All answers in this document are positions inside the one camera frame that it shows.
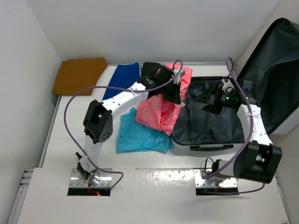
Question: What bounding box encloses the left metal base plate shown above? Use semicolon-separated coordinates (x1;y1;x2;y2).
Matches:
69;169;112;189

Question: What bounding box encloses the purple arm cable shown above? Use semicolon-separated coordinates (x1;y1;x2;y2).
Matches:
64;60;183;189
202;57;266;195

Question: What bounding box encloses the pink patterned garment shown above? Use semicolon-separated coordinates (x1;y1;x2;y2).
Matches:
135;66;193;136

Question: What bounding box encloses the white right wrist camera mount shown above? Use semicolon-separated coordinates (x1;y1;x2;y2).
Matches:
221;79;234;93

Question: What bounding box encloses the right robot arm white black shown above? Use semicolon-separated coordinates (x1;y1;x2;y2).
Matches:
194;78;283;184

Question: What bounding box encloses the mustard brown cloth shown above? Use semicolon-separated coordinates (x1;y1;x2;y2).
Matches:
52;57;108;96

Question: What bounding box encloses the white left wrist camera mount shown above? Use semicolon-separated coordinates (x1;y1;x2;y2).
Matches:
173;69;185;84

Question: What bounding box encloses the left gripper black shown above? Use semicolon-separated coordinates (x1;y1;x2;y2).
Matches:
159;79;181;104

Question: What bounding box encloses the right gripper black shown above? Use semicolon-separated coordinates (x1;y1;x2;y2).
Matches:
194;82;237;115

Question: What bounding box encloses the black folded pouch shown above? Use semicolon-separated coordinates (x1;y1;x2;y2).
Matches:
141;62;162;77

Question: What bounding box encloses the metal base plate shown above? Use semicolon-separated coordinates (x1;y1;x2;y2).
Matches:
69;169;112;189
193;169;237;189

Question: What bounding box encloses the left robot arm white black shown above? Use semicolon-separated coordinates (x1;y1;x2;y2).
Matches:
77;65;185;185

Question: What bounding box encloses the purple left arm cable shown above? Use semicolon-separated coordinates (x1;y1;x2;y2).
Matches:
64;60;183;189

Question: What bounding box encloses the royal blue cloth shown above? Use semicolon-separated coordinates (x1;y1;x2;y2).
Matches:
108;63;140;89

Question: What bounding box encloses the open grey lined suitcase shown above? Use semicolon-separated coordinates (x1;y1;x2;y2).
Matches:
171;18;299;150

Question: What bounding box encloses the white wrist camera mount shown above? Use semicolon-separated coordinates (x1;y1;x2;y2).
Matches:
173;69;185;84
221;79;234;93

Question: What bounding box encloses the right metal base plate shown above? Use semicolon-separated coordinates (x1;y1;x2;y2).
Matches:
193;169;237;189

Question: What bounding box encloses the light blue t-shirt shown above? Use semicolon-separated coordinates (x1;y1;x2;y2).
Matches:
116;107;174;154

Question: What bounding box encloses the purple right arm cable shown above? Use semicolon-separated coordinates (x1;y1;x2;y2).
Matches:
202;57;266;195

